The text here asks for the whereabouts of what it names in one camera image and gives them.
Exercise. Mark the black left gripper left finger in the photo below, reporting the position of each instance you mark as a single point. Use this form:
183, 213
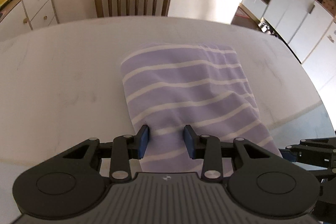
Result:
120, 151

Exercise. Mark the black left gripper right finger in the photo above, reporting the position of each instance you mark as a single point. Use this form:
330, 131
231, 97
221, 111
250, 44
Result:
211, 150

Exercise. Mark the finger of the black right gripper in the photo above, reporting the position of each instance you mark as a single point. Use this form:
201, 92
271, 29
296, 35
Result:
319, 143
310, 155

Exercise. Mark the purple white striped shirt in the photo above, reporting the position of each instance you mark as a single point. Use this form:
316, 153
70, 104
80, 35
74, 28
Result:
169, 86

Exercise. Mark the white kitchen cabinets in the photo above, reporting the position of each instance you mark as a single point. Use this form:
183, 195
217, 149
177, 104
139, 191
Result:
301, 24

